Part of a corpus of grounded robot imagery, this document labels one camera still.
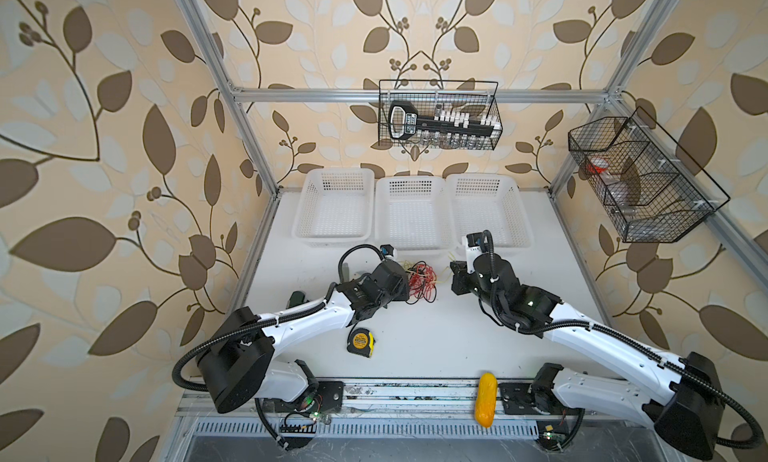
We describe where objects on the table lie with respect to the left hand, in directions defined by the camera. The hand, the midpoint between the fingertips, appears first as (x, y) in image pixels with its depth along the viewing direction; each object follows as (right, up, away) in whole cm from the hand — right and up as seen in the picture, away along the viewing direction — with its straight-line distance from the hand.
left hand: (409, 279), depth 83 cm
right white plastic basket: (+32, +24, +32) cm, 52 cm away
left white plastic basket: (-28, +22, +32) cm, 48 cm away
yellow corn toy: (+18, -27, -12) cm, 34 cm away
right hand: (+11, +4, -6) cm, 14 cm away
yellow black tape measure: (-13, -17, -3) cm, 22 cm away
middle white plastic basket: (+3, +18, +30) cm, 35 cm away
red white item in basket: (+52, +32, -3) cm, 61 cm away
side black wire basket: (+60, +24, -10) cm, 65 cm away
